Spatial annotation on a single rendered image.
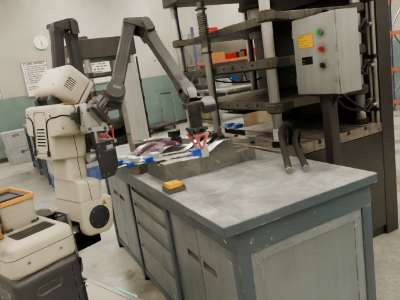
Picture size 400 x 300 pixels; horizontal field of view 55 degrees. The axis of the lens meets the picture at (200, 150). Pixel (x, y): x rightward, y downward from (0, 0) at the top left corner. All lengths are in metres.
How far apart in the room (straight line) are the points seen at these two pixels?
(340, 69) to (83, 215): 1.38
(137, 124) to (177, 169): 4.58
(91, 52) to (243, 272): 5.48
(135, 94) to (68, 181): 4.65
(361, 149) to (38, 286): 1.99
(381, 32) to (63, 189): 2.09
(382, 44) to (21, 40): 7.56
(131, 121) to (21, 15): 3.88
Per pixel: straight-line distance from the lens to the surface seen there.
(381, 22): 2.77
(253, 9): 2.87
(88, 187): 1.73
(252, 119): 2.64
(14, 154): 8.39
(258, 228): 1.33
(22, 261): 1.47
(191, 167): 1.83
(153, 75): 9.77
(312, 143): 2.35
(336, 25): 2.03
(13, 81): 9.00
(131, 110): 6.30
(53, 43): 2.04
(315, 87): 2.13
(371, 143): 2.72
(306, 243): 1.50
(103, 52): 6.53
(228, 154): 1.92
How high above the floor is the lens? 1.29
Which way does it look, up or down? 12 degrees down
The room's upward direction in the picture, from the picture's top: 9 degrees counter-clockwise
